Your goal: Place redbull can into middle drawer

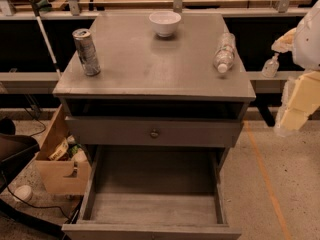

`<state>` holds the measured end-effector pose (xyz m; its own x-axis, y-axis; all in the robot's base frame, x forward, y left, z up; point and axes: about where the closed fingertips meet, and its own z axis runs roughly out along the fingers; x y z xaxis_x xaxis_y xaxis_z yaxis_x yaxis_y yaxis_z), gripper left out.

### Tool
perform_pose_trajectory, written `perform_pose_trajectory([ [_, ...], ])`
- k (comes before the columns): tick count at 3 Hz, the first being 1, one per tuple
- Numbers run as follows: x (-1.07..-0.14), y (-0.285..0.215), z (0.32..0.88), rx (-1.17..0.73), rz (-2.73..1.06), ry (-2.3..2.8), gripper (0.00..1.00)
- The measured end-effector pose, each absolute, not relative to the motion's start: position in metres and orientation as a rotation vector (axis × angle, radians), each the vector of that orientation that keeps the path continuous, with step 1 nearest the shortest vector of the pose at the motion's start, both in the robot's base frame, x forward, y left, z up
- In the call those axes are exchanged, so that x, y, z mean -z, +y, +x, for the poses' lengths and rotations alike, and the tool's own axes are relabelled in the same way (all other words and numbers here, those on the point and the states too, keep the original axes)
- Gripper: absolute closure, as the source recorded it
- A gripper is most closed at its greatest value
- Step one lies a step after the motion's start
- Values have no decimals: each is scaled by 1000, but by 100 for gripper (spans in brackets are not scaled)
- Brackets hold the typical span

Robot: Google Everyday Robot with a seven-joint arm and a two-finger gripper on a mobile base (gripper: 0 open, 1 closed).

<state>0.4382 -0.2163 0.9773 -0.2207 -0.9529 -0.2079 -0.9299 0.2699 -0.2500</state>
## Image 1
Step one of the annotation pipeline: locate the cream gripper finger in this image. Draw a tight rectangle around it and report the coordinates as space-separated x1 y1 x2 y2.
271 28 296 53
274 71 320 137

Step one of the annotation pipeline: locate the grey wooden drawer cabinet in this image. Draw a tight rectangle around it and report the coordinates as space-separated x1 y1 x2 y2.
52 13 257 240

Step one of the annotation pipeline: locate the white stick with black grip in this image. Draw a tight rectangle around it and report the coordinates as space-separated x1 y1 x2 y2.
28 0 62 80

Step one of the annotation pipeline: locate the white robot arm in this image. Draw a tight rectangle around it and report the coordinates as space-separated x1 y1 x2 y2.
271 1 320 137

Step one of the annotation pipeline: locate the black cable on floor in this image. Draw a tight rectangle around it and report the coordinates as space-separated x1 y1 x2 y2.
1 170 79 223

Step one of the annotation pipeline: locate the clear plastic water bottle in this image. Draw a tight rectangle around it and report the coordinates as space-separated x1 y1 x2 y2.
214 32 236 74

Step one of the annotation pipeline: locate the black chair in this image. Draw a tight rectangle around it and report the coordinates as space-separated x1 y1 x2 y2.
0 117 64 239

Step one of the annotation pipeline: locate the silver redbull can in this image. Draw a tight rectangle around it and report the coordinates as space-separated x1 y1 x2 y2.
72 28 101 76

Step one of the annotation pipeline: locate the cardboard box with items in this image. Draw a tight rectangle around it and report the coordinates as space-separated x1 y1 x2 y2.
35 106 91 195

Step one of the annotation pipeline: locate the open grey middle drawer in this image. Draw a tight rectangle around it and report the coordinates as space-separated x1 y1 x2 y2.
63 147 241 240

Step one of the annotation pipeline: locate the clear hand sanitizer bottle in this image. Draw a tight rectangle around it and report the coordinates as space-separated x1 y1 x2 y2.
262 53 279 78

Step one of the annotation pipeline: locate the closed grey upper drawer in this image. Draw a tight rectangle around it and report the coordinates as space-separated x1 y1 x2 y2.
65 116 243 148

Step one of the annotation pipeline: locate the white ceramic bowl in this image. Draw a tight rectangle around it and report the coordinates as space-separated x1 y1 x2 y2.
149 11 181 37

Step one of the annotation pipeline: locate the white round lid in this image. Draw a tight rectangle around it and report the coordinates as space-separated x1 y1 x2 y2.
14 185 33 202

